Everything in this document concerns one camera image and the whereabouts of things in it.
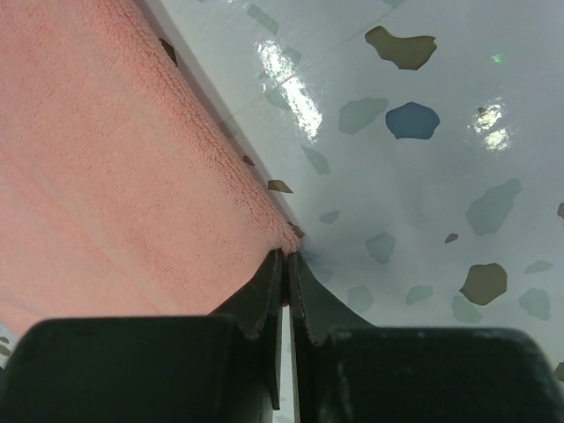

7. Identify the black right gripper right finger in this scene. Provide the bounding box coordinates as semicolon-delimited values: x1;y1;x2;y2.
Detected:
286;254;563;422

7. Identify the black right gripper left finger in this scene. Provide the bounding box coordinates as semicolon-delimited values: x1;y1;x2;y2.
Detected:
1;251;283;422

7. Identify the peach pink towel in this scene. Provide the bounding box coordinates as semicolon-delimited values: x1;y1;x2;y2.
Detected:
1;1;299;335

